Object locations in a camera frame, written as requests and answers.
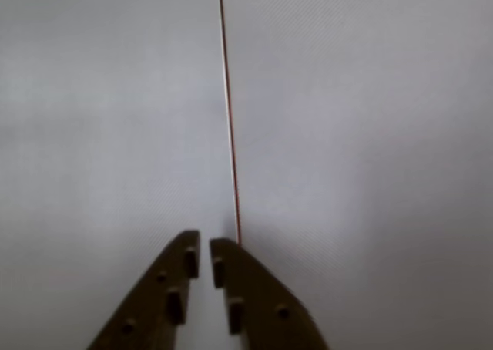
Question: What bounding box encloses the gray rubber mat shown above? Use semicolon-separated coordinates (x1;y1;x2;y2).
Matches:
218;0;493;350
0;0;240;350

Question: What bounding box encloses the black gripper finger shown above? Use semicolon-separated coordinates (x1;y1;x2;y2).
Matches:
86;229;202;350
209;237;330;350

